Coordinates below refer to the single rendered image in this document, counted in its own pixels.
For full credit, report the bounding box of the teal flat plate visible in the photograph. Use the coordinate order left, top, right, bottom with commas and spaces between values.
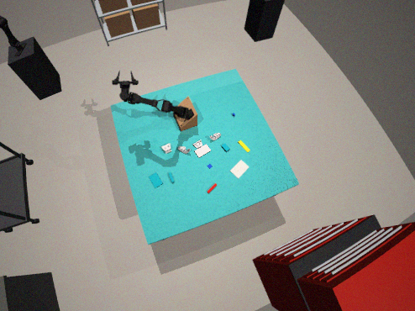
149, 172, 163, 188

